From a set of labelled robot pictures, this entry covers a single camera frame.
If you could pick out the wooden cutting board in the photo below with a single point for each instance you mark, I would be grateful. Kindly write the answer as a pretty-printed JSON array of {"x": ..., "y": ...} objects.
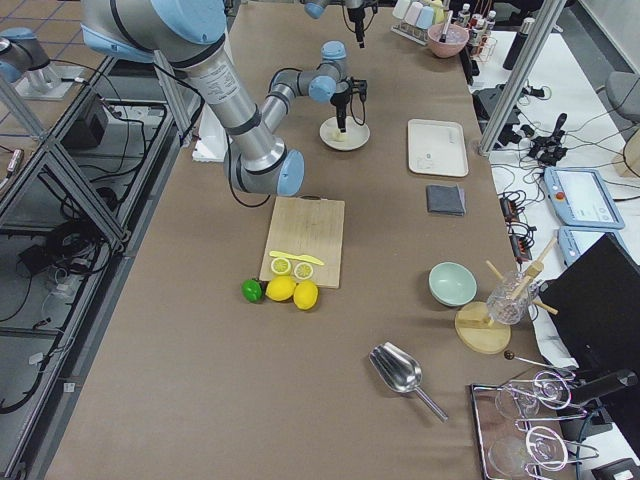
[{"x": 307, "y": 226}]

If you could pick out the blue teach pendant upper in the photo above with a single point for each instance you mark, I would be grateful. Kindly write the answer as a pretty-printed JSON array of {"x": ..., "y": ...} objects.
[{"x": 580, "y": 198}]

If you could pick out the lemon half upper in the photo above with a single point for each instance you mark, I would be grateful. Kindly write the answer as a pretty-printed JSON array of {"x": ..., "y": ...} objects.
[{"x": 281, "y": 266}]

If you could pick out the metal ice scoop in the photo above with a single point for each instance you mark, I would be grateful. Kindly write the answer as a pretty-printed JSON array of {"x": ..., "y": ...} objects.
[{"x": 402, "y": 374}]

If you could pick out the whole yellow lemon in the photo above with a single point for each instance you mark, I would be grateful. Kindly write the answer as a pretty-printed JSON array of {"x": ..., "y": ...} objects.
[
  {"x": 306, "y": 295},
  {"x": 280, "y": 288}
]

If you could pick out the pale green round plate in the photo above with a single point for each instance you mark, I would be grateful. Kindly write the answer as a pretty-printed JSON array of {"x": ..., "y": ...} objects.
[{"x": 355, "y": 136}]

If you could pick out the grey office chair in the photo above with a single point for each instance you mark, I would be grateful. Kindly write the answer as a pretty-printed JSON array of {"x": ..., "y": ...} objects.
[{"x": 622, "y": 90}]

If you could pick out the wooden stand with base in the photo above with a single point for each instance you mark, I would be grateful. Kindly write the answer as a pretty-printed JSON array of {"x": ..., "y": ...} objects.
[{"x": 478, "y": 331}]

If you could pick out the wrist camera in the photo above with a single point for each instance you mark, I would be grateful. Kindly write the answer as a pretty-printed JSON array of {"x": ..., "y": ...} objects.
[{"x": 358, "y": 87}]

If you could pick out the clear glass on stand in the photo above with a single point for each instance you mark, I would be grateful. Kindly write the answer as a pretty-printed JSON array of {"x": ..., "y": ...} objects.
[{"x": 507, "y": 304}]

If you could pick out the bottle carrier with bottles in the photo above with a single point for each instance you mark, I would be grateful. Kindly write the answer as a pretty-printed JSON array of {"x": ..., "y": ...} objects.
[{"x": 478, "y": 18}]

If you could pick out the grey folded cloth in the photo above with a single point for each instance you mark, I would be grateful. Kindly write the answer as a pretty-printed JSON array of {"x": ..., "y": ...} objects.
[{"x": 445, "y": 199}]

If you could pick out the lemon half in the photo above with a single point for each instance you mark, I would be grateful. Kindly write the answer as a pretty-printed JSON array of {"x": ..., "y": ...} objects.
[
  {"x": 303, "y": 271},
  {"x": 281, "y": 266}
]

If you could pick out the aluminium frame post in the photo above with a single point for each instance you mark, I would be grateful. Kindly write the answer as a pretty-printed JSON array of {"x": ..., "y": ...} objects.
[{"x": 545, "y": 21}]

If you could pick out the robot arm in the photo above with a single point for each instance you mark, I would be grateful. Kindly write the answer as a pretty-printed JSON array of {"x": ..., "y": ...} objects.
[
  {"x": 191, "y": 35},
  {"x": 316, "y": 8}
]

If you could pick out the cream rabbit tray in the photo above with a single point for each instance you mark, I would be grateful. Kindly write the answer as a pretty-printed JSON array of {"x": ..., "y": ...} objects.
[{"x": 437, "y": 148}]

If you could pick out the wire glass holder tray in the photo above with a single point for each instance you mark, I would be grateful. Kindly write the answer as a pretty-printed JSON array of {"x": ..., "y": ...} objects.
[{"x": 517, "y": 426}]

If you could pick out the yellow plastic knife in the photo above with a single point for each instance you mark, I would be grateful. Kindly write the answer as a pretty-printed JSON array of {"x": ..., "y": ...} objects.
[{"x": 298, "y": 257}]

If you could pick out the pink upturned cup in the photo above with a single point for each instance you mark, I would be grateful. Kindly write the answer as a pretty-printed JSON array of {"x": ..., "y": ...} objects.
[{"x": 413, "y": 14}]

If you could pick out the black thermos bottle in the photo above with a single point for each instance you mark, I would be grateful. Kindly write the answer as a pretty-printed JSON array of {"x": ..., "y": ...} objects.
[{"x": 518, "y": 43}]

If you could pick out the green lime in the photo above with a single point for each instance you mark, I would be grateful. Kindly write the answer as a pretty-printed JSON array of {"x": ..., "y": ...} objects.
[{"x": 252, "y": 290}]

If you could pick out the white wire cup rack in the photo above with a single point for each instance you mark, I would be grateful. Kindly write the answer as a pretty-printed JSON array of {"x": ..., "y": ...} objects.
[{"x": 410, "y": 32}]

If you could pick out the metal rod with black tip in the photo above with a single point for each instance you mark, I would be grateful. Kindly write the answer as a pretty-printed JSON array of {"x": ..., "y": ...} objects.
[{"x": 445, "y": 27}]

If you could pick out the mint green bowl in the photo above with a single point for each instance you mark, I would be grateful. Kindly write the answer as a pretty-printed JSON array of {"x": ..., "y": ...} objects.
[{"x": 452, "y": 284}]

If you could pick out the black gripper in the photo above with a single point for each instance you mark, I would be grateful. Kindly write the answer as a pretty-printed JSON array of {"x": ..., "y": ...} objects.
[
  {"x": 355, "y": 15},
  {"x": 340, "y": 100}
]

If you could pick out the mint green upturned cup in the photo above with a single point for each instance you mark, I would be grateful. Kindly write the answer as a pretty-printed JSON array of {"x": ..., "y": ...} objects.
[{"x": 400, "y": 9}]

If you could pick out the lemon half lower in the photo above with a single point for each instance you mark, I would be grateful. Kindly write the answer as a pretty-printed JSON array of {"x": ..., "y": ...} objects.
[{"x": 303, "y": 271}]

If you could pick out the blue teach pendant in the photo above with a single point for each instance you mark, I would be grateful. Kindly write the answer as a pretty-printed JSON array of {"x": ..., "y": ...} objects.
[
  {"x": 580, "y": 198},
  {"x": 573, "y": 241}
]

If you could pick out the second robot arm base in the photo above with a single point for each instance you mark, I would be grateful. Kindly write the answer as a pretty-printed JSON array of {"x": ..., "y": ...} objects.
[{"x": 26, "y": 65}]

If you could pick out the blue teach pendant lower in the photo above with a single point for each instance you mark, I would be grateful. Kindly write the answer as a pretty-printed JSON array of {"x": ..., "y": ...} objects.
[{"x": 573, "y": 241}]

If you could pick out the black monitor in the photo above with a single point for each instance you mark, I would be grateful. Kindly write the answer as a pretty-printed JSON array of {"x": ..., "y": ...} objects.
[{"x": 597, "y": 298}]

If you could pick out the light blue upturned cup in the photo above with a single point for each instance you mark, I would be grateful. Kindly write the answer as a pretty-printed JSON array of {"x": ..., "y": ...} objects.
[{"x": 426, "y": 18}]

